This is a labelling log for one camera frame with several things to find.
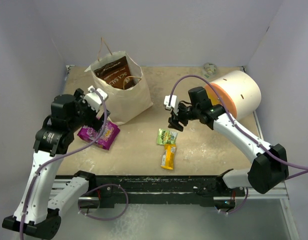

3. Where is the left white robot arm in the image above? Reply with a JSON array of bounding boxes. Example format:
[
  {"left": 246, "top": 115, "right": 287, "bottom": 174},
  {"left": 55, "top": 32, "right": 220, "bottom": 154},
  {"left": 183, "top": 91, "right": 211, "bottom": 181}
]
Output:
[{"left": 2, "top": 86, "right": 110, "bottom": 240}]

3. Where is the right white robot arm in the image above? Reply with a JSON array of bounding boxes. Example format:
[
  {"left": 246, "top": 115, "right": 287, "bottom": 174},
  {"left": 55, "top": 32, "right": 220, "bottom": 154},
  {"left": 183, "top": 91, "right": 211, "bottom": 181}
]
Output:
[{"left": 163, "top": 86, "right": 289, "bottom": 196}]

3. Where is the small tape roll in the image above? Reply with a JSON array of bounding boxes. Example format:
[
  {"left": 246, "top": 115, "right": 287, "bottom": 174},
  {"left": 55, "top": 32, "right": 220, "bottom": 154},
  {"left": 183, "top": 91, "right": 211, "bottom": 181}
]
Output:
[{"left": 202, "top": 62, "right": 218, "bottom": 79}]

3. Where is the purple candy bag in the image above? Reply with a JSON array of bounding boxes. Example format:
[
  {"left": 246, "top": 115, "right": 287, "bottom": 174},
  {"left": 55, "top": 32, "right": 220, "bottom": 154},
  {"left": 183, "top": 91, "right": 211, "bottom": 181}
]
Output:
[{"left": 77, "top": 119, "right": 121, "bottom": 151}]

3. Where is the purple cable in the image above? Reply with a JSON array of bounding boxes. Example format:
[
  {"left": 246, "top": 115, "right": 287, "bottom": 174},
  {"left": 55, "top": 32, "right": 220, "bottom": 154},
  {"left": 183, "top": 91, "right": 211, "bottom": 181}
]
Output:
[
  {"left": 170, "top": 74, "right": 308, "bottom": 216},
  {"left": 18, "top": 88, "right": 130, "bottom": 240}
]

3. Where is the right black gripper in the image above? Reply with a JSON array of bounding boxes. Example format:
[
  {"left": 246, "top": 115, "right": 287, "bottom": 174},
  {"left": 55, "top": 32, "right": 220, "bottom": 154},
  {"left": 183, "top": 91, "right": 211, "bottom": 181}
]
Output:
[{"left": 168, "top": 102, "right": 201, "bottom": 132}]

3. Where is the large cylindrical drum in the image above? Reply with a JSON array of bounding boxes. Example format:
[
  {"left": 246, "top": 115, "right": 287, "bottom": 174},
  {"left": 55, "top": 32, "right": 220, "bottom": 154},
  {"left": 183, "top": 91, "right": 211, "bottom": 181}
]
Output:
[{"left": 204, "top": 70, "right": 262, "bottom": 120}]

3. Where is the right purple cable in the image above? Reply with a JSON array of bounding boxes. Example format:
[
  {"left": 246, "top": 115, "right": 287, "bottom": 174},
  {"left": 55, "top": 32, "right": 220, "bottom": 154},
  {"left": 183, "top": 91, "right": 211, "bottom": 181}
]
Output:
[{"left": 170, "top": 74, "right": 308, "bottom": 216}]

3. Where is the small green snack packet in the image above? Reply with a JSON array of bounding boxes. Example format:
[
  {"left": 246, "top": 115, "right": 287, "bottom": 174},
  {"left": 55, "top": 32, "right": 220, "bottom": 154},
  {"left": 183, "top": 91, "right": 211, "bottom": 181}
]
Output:
[{"left": 156, "top": 128, "right": 178, "bottom": 145}]

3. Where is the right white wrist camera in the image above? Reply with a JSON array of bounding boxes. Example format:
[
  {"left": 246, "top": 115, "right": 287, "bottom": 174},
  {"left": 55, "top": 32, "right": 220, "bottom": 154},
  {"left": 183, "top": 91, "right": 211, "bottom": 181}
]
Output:
[{"left": 163, "top": 95, "right": 179, "bottom": 115}]

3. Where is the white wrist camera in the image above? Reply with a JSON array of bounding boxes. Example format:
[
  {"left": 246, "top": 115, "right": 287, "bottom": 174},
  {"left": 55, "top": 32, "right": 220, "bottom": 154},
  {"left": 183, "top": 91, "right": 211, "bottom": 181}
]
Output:
[
  {"left": 163, "top": 95, "right": 179, "bottom": 115},
  {"left": 83, "top": 85, "right": 109, "bottom": 112}
]

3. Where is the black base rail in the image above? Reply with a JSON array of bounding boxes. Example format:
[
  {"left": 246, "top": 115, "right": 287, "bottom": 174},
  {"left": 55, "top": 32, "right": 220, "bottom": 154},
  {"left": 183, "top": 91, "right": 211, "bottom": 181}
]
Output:
[{"left": 79, "top": 175, "right": 246, "bottom": 209}]

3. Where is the yellow snack bar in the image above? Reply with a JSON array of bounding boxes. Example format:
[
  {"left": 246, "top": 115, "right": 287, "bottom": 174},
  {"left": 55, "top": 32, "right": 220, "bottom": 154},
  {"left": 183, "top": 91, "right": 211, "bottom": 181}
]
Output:
[{"left": 160, "top": 144, "right": 177, "bottom": 170}]

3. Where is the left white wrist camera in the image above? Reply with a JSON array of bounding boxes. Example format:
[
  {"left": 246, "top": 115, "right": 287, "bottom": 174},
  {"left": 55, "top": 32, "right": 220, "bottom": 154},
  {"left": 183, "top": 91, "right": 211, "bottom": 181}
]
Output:
[{"left": 83, "top": 85, "right": 109, "bottom": 112}]

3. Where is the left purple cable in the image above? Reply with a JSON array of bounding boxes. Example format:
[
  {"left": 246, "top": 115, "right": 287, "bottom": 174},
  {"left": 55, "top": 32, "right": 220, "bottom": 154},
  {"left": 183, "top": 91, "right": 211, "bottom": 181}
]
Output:
[{"left": 18, "top": 88, "right": 130, "bottom": 240}]

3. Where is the brown paper bag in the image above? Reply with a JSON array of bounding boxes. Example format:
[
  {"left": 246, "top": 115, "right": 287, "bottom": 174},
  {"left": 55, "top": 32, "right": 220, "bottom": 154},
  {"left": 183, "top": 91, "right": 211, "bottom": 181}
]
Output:
[{"left": 86, "top": 51, "right": 153, "bottom": 126}]

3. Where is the brown m&m's bag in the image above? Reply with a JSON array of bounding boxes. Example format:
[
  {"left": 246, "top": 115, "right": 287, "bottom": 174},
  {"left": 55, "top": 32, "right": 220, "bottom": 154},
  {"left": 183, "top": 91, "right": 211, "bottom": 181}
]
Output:
[{"left": 94, "top": 56, "right": 135, "bottom": 90}]

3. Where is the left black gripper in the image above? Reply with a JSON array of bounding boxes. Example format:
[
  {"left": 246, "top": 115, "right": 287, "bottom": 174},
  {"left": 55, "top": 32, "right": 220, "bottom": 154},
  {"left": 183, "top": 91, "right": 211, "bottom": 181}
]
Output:
[{"left": 68, "top": 88, "right": 110, "bottom": 132}]

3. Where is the aluminium frame rail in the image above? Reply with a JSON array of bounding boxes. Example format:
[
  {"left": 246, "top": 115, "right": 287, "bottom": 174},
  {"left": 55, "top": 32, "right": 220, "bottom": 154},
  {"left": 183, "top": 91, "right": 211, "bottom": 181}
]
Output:
[{"left": 12, "top": 64, "right": 301, "bottom": 240}]

